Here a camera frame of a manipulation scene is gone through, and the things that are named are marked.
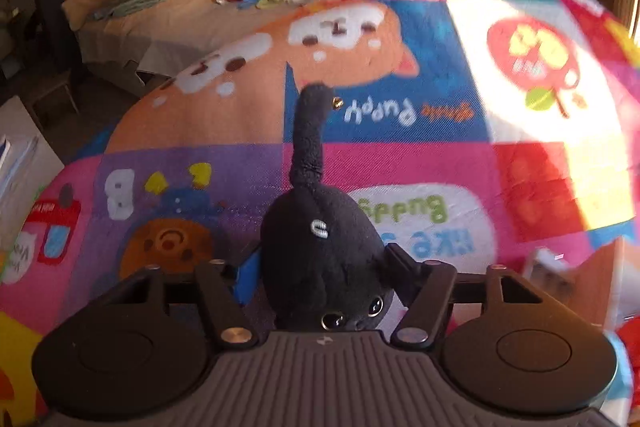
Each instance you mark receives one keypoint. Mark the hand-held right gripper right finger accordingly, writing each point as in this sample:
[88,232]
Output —
[405,272]

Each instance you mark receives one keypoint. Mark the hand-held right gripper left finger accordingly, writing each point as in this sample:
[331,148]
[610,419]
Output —
[247,277]

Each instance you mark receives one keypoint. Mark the black plush cat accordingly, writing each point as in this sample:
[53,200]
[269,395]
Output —
[320,227]

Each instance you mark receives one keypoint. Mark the grey plastic battery holder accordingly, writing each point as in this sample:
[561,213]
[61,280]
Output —
[547,272]

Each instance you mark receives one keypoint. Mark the white cardboard box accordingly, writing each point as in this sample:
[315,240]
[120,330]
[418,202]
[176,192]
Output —
[615,277]

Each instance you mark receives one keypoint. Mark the white board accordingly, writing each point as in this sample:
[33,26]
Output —
[25,167]

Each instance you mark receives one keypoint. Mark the beige sofa bed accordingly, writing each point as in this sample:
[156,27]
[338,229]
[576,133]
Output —
[190,27]

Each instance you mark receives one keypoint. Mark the small wooden stool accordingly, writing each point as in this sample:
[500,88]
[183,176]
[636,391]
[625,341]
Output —
[52,99]

